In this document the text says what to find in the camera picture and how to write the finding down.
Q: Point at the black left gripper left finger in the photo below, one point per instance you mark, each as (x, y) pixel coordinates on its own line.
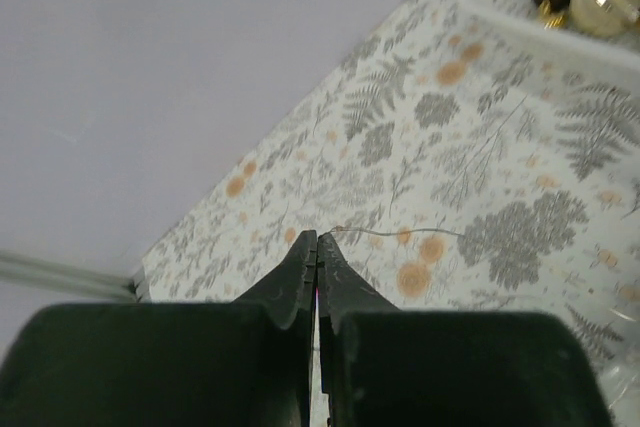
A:
(247, 362)

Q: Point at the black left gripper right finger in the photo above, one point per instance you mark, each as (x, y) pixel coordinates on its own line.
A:
(382, 366)

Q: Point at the floral patterned table mat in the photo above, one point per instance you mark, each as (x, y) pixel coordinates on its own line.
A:
(454, 171)

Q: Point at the white plastic basket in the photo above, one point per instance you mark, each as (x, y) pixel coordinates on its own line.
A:
(553, 36)

